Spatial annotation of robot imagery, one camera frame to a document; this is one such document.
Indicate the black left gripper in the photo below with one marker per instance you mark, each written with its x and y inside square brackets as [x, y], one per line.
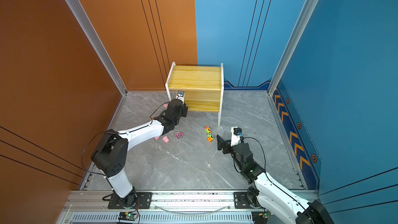
[184, 110]

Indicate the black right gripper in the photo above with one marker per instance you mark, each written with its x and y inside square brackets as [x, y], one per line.
[221, 144]

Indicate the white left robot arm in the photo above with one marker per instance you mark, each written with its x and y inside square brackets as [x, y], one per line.
[110, 153]

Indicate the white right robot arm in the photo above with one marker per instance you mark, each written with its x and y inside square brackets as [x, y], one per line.
[266, 192]

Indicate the wooden two-tier shelf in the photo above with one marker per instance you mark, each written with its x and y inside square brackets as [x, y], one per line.
[203, 87]

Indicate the pink teal toy van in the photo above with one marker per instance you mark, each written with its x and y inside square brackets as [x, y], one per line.
[179, 135]

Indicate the green orange toy car lower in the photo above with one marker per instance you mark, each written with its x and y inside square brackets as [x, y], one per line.
[210, 137]

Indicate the orange green toy car upper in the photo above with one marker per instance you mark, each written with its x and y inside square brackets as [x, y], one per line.
[208, 129]

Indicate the right controller board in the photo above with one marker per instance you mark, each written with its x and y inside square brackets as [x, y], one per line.
[260, 217]

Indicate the controller board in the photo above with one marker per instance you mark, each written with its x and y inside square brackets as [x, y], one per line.
[260, 217]
[128, 218]

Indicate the left controller board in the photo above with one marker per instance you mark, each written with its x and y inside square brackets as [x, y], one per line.
[128, 218]

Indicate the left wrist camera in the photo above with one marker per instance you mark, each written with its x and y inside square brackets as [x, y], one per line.
[180, 95]

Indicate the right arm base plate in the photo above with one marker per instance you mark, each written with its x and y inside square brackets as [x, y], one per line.
[241, 201]

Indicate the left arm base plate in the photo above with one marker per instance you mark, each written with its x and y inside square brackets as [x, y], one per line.
[134, 200]

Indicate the aluminium mounting rail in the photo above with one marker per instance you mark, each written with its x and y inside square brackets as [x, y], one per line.
[167, 207]

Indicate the left aluminium corner post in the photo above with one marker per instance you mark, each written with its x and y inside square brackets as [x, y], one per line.
[86, 25]

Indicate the aluminium corner post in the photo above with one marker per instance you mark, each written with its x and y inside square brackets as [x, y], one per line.
[301, 23]
[86, 25]

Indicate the right aluminium corner post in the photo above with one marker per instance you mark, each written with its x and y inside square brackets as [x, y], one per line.
[301, 23]

